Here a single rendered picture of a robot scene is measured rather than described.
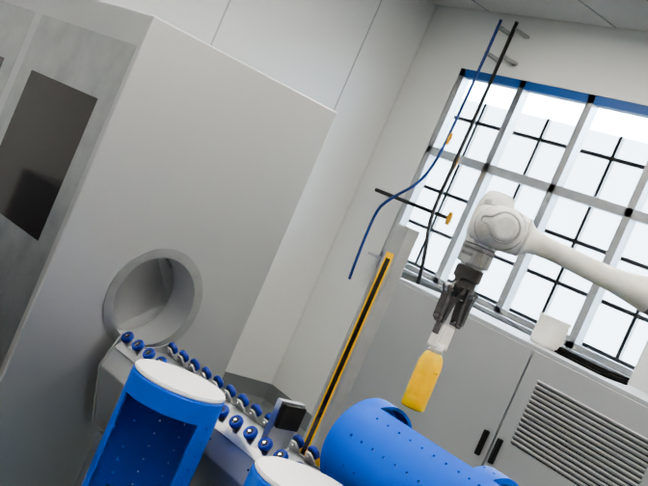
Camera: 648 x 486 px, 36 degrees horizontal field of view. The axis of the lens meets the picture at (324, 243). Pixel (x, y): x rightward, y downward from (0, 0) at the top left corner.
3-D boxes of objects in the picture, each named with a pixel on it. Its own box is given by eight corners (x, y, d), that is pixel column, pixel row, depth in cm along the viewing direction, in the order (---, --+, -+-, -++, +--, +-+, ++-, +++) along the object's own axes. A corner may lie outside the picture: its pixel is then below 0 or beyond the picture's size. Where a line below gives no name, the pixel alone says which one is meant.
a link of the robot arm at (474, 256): (457, 237, 266) (448, 257, 266) (482, 247, 259) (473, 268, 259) (476, 246, 272) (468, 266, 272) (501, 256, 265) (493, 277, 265)
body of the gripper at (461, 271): (470, 266, 271) (456, 297, 272) (451, 258, 265) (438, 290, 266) (490, 275, 266) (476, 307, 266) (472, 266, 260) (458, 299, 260)
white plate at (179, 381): (132, 350, 295) (130, 354, 295) (140, 377, 269) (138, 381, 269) (217, 380, 303) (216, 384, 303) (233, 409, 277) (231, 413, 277)
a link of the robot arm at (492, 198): (458, 238, 271) (465, 239, 257) (481, 185, 270) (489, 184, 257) (495, 254, 271) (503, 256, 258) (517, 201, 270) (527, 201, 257)
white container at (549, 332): (542, 343, 481) (553, 316, 481) (565, 356, 469) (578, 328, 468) (522, 336, 472) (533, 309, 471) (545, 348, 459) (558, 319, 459)
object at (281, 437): (281, 448, 302) (301, 402, 301) (288, 454, 299) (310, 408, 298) (257, 445, 295) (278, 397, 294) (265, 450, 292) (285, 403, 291)
